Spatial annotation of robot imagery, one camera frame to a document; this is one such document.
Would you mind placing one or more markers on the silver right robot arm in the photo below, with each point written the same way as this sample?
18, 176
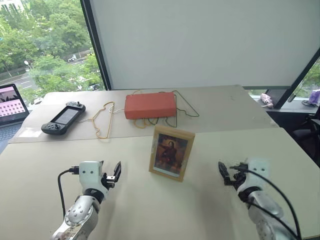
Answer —
265, 212

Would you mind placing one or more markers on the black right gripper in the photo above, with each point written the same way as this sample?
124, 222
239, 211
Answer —
236, 180

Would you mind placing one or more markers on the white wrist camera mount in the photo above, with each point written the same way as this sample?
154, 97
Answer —
90, 175
257, 177

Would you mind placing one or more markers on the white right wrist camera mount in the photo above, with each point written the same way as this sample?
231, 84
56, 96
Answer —
257, 177

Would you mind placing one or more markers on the open laptop computer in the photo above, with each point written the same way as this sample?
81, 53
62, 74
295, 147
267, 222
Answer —
10, 110

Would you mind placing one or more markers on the purple bag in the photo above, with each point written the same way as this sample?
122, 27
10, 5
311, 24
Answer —
315, 96

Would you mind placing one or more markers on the pink folded umbrella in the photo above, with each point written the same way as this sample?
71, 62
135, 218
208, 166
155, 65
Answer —
266, 100

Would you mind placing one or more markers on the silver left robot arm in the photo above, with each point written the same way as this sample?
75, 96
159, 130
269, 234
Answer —
80, 215

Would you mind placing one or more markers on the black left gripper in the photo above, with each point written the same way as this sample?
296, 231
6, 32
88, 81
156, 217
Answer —
110, 182

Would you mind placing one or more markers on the black window frame post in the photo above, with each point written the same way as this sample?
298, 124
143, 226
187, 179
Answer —
96, 45

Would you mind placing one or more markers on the wooden picture frame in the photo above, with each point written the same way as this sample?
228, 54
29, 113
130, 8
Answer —
170, 152

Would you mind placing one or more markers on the black office chair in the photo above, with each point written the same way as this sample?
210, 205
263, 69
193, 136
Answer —
307, 135

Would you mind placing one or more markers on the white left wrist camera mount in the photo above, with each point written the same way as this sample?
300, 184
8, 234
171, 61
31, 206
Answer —
90, 175

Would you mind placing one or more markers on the orange rectangular box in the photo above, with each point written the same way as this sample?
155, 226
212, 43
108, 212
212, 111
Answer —
150, 105

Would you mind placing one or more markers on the large white board panel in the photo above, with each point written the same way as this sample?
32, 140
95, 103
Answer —
200, 42

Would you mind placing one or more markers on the black handheld game console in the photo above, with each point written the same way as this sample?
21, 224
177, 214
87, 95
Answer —
63, 118

